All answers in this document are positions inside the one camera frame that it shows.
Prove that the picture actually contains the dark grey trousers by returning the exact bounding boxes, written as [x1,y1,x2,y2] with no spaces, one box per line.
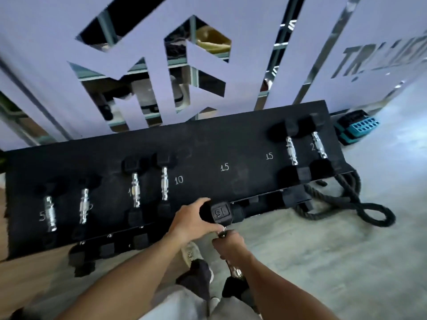
[176,259,261,314]

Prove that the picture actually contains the white cutout partition panel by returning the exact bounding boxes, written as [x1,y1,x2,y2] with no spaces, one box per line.
[0,0,427,152]

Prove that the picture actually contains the person's left forearm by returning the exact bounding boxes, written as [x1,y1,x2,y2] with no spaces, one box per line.
[56,235,187,320]

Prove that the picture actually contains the small black hex dumbbell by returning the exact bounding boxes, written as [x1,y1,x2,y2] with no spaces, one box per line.
[72,175,101,240]
[35,183,62,249]

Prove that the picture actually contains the person's left hand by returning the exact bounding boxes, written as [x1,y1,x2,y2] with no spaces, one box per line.
[166,197,225,245]

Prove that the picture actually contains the black rounded device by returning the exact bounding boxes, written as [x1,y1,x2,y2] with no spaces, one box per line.
[95,91,116,122]

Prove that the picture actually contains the person's right forearm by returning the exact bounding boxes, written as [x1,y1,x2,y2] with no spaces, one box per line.
[233,253,341,320]

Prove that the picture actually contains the black dumbbell rack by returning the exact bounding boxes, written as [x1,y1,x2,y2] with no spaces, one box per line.
[5,100,356,277]

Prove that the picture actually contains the white sneaker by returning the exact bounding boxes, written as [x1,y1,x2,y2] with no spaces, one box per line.
[181,241,203,268]

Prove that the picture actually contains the teal metal shelving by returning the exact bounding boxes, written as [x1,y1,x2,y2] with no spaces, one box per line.
[0,6,301,147]

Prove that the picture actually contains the row of shelved dumbbells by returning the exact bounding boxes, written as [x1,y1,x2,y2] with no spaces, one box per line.
[68,186,313,277]

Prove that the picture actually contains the grey zip case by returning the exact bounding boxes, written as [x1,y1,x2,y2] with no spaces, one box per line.
[132,80,157,112]

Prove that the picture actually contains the black battle rope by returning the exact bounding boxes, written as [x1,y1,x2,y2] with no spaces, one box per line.
[293,169,397,229]

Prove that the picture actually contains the person's right hand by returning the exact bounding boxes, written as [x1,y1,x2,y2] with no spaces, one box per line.
[212,229,251,264]

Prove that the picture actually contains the yellow cushion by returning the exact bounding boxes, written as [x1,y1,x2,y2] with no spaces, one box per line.
[195,25,233,52]

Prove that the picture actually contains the teal and black step platform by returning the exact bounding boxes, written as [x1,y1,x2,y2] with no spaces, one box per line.
[334,109,381,146]

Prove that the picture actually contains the white shirt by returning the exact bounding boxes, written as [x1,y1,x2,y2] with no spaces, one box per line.
[140,284,261,320]

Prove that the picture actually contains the medium black hex dumbbell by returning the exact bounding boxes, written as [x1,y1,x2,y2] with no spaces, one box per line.
[121,157,145,228]
[153,151,175,220]
[199,200,250,300]

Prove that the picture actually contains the black crinkled bag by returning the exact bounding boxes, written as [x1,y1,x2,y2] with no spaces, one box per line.
[165,35,187,59]

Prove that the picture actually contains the large black hex dumbbell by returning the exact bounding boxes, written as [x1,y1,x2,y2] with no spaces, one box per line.
[269,117,313,185]
[299,112,342,176]

